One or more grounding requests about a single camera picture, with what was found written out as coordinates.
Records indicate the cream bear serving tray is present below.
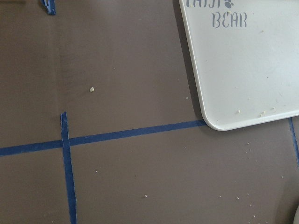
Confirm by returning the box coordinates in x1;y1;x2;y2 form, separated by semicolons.
179;0;299;131

